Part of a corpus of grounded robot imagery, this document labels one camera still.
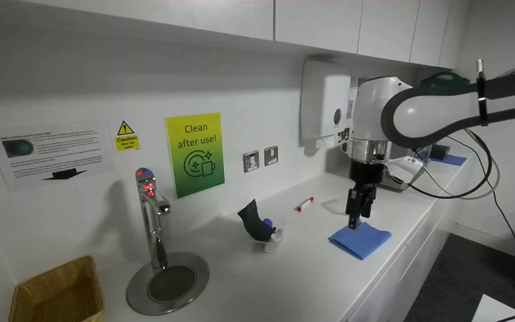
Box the yellow wooden basket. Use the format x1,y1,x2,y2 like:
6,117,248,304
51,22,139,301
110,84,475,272
6,256,107,322

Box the white paper towel dispenser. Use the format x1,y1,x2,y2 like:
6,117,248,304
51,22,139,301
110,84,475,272
298,56,353,149

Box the white floor plate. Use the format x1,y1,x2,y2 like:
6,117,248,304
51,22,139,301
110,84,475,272
470,292,515,322

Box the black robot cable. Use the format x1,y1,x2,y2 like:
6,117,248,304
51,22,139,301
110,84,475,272
407,127,515,270

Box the metal wall switch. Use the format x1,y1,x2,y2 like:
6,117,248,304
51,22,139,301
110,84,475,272
262,145,280,168
241,151,260,176

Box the stainless steel sink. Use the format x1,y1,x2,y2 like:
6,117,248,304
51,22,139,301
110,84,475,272
380,154,427,193

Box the white marker with red caps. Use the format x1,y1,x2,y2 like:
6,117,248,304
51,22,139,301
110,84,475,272
293,195,316,215

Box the black object with blue part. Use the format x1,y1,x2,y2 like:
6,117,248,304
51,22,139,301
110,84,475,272
235,199,284,245

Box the chrome water tap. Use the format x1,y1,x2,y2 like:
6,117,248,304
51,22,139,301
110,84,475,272
133,167,173,274

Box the white base cabinets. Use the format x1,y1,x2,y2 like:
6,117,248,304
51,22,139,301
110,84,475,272
339,172,479,322

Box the blue flat item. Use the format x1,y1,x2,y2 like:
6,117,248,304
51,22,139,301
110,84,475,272
428,151,468,168

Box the white wall cabinets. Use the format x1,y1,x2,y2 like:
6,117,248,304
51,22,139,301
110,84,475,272
23,0,473,70

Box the yellow warning sign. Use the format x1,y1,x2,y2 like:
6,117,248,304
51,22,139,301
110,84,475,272
112,120,141,152

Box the blue folded cloth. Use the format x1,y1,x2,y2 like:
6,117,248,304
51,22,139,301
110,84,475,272
327,220,393,261

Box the white instruction sheet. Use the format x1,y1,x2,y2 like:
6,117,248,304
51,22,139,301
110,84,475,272
0,122,116,192

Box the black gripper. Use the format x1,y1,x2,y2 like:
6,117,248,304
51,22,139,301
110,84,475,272
344,159,386,231

